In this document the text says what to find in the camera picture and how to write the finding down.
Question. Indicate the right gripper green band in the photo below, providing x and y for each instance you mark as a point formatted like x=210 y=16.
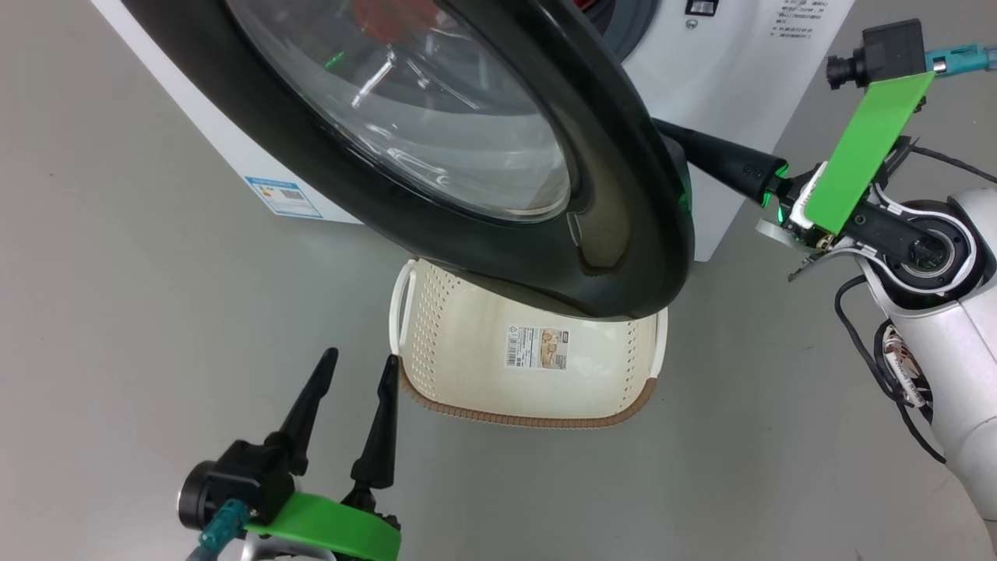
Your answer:
x=864 y=148

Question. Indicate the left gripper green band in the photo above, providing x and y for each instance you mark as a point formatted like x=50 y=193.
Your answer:
x=335 y=530

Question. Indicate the black round glass washer door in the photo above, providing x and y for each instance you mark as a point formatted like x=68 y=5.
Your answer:
x=623 y=195

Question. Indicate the red and white garment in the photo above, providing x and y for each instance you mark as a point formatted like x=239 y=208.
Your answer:
x=389 y=19

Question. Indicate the white front-load washing machine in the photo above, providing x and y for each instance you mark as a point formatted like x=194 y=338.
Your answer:
x=740 y=93

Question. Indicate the cream perforated laundry basket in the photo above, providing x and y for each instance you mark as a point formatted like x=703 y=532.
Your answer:
x=467 y=366

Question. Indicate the paper basket label sticker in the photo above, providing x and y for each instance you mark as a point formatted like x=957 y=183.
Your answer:
x=537 y=347

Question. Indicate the blue energy label sticker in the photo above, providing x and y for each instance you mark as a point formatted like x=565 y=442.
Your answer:
x=284 y=197

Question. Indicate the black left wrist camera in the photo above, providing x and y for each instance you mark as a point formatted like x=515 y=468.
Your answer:
x=249 y=479

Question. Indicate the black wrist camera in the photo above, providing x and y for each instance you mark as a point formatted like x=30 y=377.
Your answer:
x=249 y=479
x=892 y=51

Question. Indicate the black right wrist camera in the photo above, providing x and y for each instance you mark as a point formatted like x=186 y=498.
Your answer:
x=892 y=51

